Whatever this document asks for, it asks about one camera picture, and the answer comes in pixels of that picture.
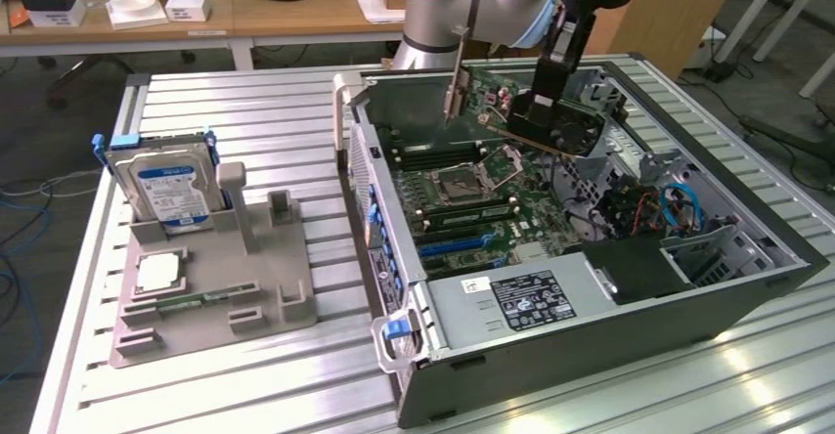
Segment green graphics card black cooler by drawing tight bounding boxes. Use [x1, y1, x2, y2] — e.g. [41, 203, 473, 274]
[443, 22, 610, 160]

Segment blue expansion slot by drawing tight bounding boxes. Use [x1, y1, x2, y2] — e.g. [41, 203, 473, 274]
[417, 232, 495, 259]

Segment gray floor cable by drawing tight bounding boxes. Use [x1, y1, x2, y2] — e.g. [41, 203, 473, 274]
[0, 169, 99, 198]

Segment green motherboard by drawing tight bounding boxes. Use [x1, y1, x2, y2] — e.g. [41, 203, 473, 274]
[378, 128, 589, 282]

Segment wooden desk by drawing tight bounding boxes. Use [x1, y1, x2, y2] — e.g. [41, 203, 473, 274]
[0, 0, 589, 71]

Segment black floor stand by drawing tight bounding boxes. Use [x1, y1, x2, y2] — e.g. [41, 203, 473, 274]
[741, 113, 835, 166]

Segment silver chipset heatsink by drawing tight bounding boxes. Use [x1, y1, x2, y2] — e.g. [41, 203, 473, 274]
[514, 241, 555, 262]

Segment hard disk with blue rails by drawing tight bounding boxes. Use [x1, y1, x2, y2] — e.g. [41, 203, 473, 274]
[90, 128, 234, 236]

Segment white floor box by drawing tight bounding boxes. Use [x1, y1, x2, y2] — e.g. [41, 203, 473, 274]
[690, 25, 730, 71]

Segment CPU socket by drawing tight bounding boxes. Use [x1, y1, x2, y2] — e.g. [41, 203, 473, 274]
[433, 163, 497, 206]

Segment gray metal drive bracket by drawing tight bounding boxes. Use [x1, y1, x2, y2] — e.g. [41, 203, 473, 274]
[658, 223, 785, 291]

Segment silver CPU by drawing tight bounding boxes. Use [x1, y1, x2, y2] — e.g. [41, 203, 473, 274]
[134, 253, 187, 293]

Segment open black PC case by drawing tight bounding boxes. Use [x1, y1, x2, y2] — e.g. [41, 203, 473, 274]
[331, 60, 832, 429]

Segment metal disk bay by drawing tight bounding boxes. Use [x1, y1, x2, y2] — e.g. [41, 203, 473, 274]
[551, 79, 658, 210]

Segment blue wire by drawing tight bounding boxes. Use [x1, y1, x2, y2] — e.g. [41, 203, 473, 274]
[657, 183, 708, 234]

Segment blue floor cable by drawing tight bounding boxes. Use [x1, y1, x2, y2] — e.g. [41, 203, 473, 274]
[0, 198, 54, 381]

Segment small white labelled box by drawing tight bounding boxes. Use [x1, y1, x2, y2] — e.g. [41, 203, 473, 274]
[163, 0, 214, 23]

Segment black expansion slot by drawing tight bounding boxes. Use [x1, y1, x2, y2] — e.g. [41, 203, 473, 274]
[417, 226, 505, 245]

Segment red power wire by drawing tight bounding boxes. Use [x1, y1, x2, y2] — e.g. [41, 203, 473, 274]
[635, 193, 654, 236]

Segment white papers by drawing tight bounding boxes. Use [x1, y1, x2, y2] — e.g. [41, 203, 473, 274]
[354, 0, 410, 24]

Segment white box with black lid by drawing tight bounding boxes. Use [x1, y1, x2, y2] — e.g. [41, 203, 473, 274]
[19, 0, 90, 28]

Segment wooden cabinet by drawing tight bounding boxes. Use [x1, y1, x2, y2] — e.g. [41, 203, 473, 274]
[554, 0, 749, 78]

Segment gray parts rack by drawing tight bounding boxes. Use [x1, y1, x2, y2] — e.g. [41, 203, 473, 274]
[107, 161, 322, 371]

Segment white square holder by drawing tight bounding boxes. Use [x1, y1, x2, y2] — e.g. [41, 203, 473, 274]
[106, 0, 170, 31]

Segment black office chair base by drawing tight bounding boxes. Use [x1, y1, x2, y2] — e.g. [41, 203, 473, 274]
[38, 55, 137, 110]

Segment black RAM stick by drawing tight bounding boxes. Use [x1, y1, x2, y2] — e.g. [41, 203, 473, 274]
[427, 208, 517, 230]
[422, 201, 510, 220]

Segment metal socket cover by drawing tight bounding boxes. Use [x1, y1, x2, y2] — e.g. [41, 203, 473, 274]
[479, 143, 529, 192]

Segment green RAM stick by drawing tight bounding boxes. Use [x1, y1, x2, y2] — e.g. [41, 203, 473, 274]
[154, 282, 258, 314]

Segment white table frame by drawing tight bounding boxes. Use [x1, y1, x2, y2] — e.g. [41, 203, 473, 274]
[710, 0, 835, 98]

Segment black wire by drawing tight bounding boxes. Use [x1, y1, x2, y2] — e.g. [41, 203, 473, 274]
[551, 157, 619, 239]

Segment gray power supply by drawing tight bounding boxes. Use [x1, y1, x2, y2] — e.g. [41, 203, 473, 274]
[409, 250, 621, 353]

